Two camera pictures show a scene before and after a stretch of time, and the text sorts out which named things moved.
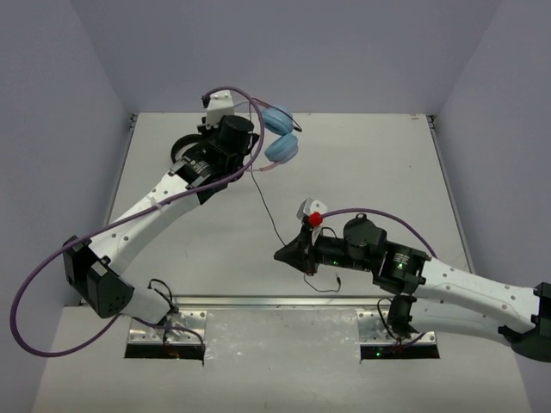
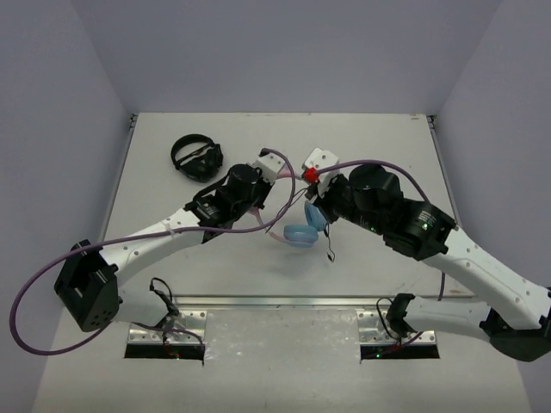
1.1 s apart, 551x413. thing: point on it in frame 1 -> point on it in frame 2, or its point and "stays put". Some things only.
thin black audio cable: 272,219 -> 326,229
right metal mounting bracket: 373,327 stays put
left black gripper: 243,144 -> 263,191
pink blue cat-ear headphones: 283,148 -> 300,236
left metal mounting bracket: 178,328 stays put
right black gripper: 296,253 -> 323,202
